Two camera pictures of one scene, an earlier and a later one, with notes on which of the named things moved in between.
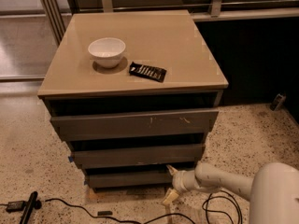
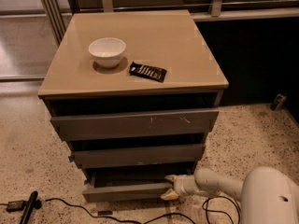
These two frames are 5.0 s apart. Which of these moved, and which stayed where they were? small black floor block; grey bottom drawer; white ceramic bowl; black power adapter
Moved: grey bottom drawer
Stayed: black power adapter; white ceramic bowl; small black floor block
